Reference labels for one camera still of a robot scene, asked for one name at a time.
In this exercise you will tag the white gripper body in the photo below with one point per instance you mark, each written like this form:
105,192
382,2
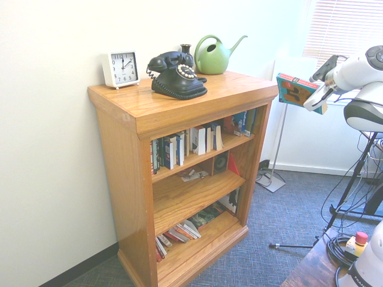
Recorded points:
317,98

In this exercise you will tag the teal book with tan cover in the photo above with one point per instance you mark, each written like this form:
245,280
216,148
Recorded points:
291,91

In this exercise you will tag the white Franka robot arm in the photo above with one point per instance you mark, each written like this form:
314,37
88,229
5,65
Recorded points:
366,74

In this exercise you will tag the blue Thailand guide book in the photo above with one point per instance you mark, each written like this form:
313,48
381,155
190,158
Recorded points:
248,122

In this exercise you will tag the white window blinds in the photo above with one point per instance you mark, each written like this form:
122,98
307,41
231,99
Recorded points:
338,27

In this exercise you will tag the silver floor stand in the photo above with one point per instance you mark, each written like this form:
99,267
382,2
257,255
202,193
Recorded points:
273,167

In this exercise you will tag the blue illustrated book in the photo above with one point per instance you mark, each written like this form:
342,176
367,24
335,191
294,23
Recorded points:
240,124

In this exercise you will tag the small black box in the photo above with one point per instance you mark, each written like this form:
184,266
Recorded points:
264,165

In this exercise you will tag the black tripod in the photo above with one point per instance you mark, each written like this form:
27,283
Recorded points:
351,182

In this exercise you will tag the red cover book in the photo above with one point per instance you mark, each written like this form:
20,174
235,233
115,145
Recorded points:
229,125

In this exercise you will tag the cream page paperback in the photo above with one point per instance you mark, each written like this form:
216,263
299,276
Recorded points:
220,138

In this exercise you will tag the thin red book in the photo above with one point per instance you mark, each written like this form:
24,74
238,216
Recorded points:
233,166

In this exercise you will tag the blue book with white pages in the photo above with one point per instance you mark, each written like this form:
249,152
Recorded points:
215,136

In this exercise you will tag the green watering can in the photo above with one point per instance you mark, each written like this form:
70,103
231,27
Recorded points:
212,59

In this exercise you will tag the small wooden speaker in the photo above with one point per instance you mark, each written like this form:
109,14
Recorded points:
221,163

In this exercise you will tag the thick white book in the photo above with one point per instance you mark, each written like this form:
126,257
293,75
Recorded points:
200,140

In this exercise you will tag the black and white picture book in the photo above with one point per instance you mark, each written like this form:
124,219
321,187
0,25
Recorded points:
230,201

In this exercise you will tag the black vintage telephone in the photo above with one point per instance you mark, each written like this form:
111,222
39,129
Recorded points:
179,80

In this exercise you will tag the small black vase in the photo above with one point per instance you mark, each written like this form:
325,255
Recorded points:
185,49

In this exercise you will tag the scattered paper cards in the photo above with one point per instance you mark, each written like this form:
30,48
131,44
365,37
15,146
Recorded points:
193,175

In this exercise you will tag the blue cover book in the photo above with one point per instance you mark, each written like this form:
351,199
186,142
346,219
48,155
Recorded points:
180,151

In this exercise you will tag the yellow red emergency stop button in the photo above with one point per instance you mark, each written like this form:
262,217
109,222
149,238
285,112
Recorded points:
357,243

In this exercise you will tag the blue and white book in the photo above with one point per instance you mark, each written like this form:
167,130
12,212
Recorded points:
168,155

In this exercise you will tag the dark cover flat book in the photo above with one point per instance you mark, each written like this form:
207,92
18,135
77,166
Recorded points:
206,216

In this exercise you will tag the dark green spine book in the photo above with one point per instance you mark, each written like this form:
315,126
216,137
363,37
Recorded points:
158,154

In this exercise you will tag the red white striped spine book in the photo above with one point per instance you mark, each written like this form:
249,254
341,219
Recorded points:
152,158

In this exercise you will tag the white book with red mark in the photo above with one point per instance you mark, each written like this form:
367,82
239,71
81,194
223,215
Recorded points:
193,229

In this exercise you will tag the dark red spine book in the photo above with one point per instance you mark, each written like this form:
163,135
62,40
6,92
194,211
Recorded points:
179,234

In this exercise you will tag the white square alarm clock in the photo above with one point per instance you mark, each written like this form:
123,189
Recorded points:
122,69

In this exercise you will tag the wooden bookshelf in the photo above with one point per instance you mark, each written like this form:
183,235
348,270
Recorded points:
119,179

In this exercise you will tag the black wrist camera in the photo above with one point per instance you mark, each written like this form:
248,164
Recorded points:
324,68

